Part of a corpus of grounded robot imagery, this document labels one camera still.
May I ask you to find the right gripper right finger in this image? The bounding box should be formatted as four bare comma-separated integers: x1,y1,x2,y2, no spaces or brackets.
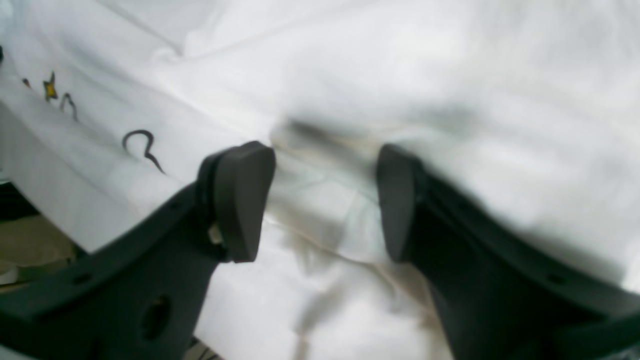
375,145,640,360

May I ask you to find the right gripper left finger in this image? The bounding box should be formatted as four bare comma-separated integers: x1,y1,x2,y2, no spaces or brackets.
1,141,276,360

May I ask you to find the white printed T-shirt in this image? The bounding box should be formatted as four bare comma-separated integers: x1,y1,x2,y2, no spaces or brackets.
1,0,639,360

